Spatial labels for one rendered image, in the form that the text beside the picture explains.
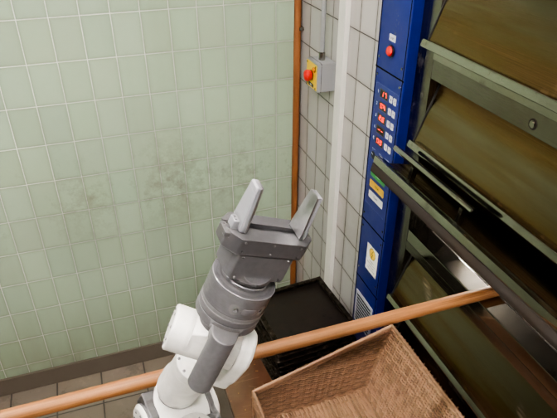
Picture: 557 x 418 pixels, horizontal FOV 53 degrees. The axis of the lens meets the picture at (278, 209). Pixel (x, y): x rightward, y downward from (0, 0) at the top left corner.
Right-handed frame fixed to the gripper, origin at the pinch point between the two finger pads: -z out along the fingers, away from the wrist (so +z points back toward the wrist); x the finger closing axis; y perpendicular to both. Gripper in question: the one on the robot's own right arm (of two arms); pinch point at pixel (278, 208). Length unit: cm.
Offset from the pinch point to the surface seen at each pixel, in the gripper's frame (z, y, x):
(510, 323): 28, 9, -80
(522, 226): 3, 12, -63
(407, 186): 13, 38, -57
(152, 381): 58, 20, -6
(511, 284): 9, 1, -55
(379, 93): 4, 75, -67
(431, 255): 32, 39, -81
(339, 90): 15, 102, -74
